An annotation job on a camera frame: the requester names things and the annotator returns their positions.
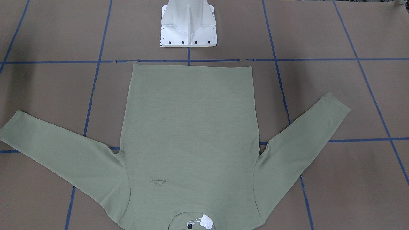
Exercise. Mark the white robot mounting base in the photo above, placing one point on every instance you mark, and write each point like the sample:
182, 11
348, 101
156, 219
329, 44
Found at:
188, 23

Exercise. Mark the olive green long-sleeve shirt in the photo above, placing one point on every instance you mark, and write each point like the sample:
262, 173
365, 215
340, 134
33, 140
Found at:
189, 146

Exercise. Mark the white paper hang tag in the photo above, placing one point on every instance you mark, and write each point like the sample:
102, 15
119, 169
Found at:
205, 221

